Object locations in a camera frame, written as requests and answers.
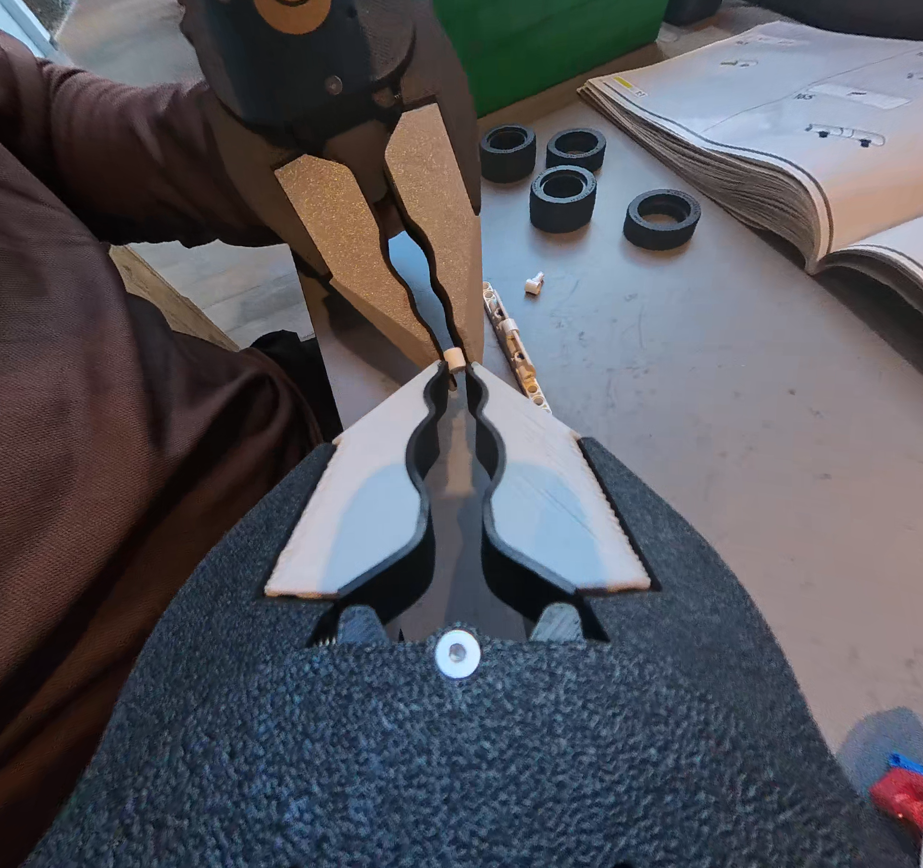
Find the wooden side panel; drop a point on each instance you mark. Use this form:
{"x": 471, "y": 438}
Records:
{"x": 166, "y": 298}

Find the narrow black rubber tyre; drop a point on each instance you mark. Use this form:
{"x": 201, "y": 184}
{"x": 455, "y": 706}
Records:
{"x": 577, "y": 164}

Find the grey desk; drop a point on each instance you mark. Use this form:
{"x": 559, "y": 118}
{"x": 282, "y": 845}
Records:
{"x": 721, "y": 413}

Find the red white brick vehicle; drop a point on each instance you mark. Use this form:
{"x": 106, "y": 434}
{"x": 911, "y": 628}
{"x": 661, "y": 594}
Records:
{"x": 898, "y": 796}

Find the open white instruction booklet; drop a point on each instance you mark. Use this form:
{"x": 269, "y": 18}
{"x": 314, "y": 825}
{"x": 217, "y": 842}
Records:
{"x": 793, "y": 89}

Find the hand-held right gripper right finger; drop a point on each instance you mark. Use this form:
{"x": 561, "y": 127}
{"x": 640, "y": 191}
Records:
{"x": 570, "y": 514}

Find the green plastic bin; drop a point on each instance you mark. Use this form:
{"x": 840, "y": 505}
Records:
{"x": 541, "y": 24}

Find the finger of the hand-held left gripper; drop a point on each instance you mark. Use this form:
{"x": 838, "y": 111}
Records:
{"x": 440, "y": 183}
{"x": 339, "y": 233}

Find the person's brown shirt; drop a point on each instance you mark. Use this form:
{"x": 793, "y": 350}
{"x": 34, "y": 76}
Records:
{"x": 108, "y": 449}

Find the long white toy beam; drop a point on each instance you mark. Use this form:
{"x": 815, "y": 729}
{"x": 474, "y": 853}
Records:
{"x": 525, "y": 370}

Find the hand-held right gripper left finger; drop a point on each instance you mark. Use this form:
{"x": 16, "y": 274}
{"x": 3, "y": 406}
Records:
{"x": 346, "y": 522}

